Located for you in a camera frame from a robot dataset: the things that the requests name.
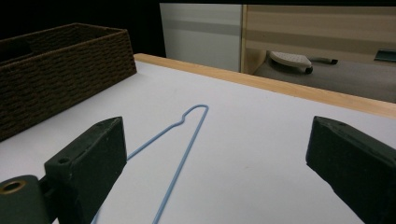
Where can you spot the white cabinet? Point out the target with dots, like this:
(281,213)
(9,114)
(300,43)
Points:
(202,34)

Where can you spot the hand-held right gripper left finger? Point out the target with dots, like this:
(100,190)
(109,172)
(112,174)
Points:
(90,161)

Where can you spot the white wheeled base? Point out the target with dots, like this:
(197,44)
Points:
(292,60)

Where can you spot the light wooden shelf unit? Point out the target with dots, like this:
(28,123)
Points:
(311,28)

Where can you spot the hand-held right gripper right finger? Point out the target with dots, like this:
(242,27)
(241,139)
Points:
(355,158)

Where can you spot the brown woven basket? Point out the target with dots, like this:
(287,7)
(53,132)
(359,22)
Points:
(59,74)

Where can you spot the dark green flat object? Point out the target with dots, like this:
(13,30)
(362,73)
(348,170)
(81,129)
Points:
(385,55)

